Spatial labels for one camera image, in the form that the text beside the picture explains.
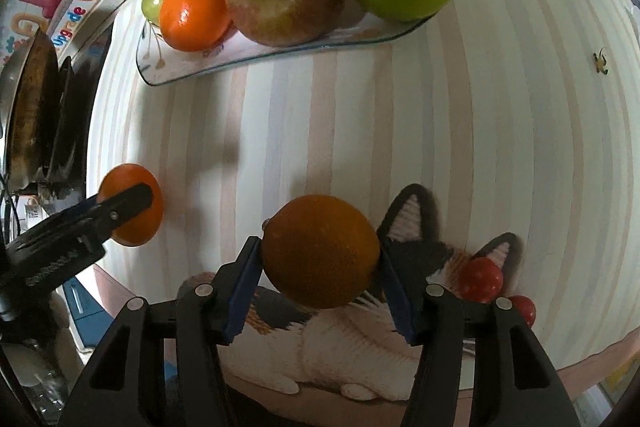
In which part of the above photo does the small orange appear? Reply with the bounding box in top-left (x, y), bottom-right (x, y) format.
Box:
top-left (160, 0), bottom-right (231, 52)
top-left (96, 162), bottom-right (164, 247)

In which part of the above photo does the dark brownish orange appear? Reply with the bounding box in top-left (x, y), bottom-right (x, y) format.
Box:
top-left (262, 194), bottom-right (380, 309)

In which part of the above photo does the cherry tomato lower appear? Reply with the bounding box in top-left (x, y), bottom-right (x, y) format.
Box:
top-left (510, 295), bottom-right (537, 327)

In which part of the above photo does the cherry tomato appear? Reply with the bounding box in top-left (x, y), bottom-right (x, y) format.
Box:
top-left (510, 295), bottom-right (537, 327)
top-left (458, 257), bottom-right (503, 303)

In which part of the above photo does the cherry tomato upper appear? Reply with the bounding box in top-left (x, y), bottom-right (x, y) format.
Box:
top-left (458, 257), bottom-right (503, 303)

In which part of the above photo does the steel wok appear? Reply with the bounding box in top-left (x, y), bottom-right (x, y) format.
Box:
top-left (1, 30), bottom-right (64, 193)

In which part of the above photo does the floral oval ceramic plate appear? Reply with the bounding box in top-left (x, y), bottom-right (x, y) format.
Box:
top-left (136, 0), bottom-right (426, 86)

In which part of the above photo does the striped cat table mat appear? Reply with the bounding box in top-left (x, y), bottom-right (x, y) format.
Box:
top-left (84, 0), bottom-right (639, 395)

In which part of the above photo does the small green fruit stem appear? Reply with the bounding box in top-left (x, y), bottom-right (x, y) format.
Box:
top-left (592, 48), bottom-right (608, 76)

